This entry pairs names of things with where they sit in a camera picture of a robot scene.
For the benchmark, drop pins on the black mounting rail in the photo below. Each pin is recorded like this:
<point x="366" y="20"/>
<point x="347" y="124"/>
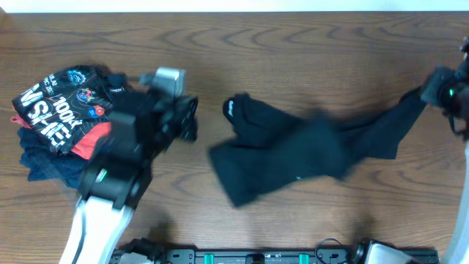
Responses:
<point x="189" y="256"/>

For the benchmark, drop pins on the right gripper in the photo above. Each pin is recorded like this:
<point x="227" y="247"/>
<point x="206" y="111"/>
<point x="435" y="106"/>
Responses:
<point x="431" y="89"/>

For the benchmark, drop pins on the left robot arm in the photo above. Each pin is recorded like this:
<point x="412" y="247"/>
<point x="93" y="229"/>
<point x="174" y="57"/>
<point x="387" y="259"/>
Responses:
<point x="143" y="125"/>

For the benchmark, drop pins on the red folded shirt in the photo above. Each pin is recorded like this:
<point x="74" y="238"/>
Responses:
<point x="86" y="146"/>

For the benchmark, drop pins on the black t-shirt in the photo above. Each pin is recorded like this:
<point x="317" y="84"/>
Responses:
<point x="273" y="149"/>

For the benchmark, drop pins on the navy blue folded shirt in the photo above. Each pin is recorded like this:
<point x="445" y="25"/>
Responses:
<point x="44" y="164"/>

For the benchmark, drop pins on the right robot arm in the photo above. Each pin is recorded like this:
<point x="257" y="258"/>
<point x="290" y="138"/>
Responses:
<point x="457" y="251"/>

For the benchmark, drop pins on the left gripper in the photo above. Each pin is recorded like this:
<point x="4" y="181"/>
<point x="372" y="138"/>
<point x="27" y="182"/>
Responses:
<point x="188" y="108"/>

